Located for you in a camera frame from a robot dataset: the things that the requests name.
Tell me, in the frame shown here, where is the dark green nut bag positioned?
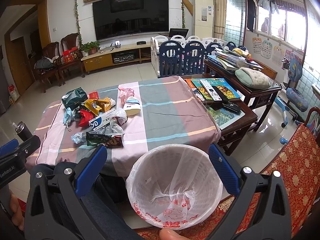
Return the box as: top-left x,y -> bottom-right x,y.
86,132 -> 124,148

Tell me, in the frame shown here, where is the white lined trash basket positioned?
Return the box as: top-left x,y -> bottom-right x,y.
126,144 -> 223,230

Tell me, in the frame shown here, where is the white blue medicine box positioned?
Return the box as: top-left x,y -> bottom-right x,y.
88,109 -> 116,131

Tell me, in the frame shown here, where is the blue face mask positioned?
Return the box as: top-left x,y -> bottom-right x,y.
63,107 -> 74,131

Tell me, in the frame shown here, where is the yellow snack wrapper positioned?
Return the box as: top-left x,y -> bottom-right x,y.
84,98 -> 112,116

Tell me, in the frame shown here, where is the pink plastic bag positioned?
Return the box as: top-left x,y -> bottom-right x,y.
118,87 -> 135,105

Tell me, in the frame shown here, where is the person left hand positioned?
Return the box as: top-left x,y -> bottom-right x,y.
9,190 -> 24,231

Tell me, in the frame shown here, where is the person right thumb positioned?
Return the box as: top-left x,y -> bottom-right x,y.
159,228 -> 189,240

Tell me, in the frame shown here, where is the crumpled clear plastic wrapper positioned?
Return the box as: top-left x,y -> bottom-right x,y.
71,121 -> 124,144

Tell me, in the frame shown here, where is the dark wooden coffee table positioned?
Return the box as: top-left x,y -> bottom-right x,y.
182,74 -> 258,155

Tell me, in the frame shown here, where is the red foil wrapper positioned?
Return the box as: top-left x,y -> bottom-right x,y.
78,109 -> 95,127

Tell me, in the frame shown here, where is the red gold patterned sofa cushion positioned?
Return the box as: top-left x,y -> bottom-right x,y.
134,123 -> 320,240

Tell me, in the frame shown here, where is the black remote control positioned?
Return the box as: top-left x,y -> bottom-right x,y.
222,101 -> 241,113

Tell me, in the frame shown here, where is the crumpled white tissue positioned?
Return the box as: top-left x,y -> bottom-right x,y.
111,108 -> 127,126

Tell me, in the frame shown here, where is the plaid pink grey tablecloth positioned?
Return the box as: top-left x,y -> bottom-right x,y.
25,76 -> 221,177

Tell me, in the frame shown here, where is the dark wooden side table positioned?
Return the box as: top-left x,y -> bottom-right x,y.
204,59 -> 281,132

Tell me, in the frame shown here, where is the dark green tissue pack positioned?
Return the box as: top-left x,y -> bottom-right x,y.
61,87 -> 88,110

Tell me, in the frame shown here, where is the small red box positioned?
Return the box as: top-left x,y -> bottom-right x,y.
89,91 -> 99,99

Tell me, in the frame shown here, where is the white blue cup wrapper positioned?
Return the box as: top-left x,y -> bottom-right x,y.
123,96 -> 141,116

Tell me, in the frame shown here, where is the white tv remote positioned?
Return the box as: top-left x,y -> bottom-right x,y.
200,79 -> 222,102

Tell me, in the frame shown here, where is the colourful picture book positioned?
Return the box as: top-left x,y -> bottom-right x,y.
190,77 -> 241,101

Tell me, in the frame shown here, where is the green grey cushion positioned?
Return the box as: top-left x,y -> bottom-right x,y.
235,67 -> 271,90

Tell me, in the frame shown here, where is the dark wooden armchair left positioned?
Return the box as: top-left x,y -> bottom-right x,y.
34,42 -> 62,93

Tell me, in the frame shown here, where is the dark wooden armchair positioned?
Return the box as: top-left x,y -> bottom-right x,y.
34,42 -> 62,93
60,33 -> 85,77

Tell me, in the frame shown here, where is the red gift box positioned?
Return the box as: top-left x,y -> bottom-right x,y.
62,47 -> 82,64

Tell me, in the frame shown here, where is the stack of books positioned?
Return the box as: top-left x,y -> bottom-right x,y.
207,48 -> 263,71

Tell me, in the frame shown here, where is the dark wooden armchair right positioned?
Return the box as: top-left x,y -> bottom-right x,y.
60,33 -> 85,77

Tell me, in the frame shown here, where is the blue white baby fence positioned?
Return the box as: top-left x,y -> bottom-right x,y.
150,35 -> 249,77

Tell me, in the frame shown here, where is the potted green plant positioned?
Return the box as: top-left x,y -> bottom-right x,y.
80,41 -> 100,55

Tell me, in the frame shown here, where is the wooden tv cabinet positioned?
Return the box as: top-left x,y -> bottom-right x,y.
81,42 -> 151,74

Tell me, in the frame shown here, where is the small black monitor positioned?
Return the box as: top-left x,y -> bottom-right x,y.
168,28 -> 189,38

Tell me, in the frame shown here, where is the large black television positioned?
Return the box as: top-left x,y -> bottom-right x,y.
93,0 -> 169,40

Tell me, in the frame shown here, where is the white standing air conditioner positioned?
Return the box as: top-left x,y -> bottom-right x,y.
193,0 -> 214,39

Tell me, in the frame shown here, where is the beige striped curtain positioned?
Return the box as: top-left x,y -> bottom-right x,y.
213,0 -> 227,40

